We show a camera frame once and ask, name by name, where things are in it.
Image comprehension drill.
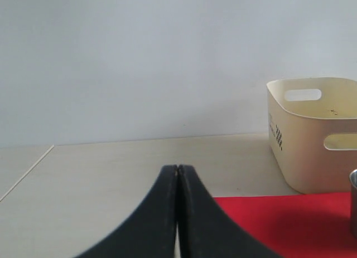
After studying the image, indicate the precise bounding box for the red tablecloth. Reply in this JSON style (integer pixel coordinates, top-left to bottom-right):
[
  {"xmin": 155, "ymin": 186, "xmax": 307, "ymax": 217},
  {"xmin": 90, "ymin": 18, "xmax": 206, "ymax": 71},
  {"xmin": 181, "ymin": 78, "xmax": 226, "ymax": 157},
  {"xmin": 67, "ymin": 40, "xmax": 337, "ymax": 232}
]
[{"xmin": 215, "ymin": 192, "xmax": 356, "ymax": 257}]

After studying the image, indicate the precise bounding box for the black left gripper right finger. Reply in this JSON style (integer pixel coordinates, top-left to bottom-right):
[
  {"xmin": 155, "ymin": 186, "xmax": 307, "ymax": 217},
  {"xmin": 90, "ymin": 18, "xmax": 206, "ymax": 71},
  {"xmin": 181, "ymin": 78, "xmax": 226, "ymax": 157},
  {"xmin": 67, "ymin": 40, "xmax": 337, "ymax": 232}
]
[{"xmin": 178, "ymin": 165, "xmax": 280, "ymax": 258}]

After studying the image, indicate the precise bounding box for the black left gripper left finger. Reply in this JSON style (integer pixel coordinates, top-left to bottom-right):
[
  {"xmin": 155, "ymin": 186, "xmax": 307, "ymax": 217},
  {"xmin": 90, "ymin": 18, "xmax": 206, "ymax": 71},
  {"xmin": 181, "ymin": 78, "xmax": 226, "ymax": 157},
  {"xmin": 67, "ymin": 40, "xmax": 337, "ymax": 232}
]
[{"xmin": 78, "ymin": 165, "xmax": 178, "ymax": 258}]

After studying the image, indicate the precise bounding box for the steel cup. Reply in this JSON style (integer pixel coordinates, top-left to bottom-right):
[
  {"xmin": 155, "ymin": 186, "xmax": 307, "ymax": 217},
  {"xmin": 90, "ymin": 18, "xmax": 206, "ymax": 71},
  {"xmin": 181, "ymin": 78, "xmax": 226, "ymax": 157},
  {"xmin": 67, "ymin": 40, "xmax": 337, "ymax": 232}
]
[{"xmin": 349, "ymin": 169, "xmax": 357, "ymax": 238}]

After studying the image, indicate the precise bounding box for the cream plastic bin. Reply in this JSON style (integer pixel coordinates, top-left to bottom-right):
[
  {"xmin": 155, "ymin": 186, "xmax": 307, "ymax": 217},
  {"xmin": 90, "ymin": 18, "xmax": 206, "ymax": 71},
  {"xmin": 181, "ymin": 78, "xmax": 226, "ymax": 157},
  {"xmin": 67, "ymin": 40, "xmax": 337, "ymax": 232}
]
[{"xmin": 267, "ymin": 77, "xmax": 356, "ymax": 194}]

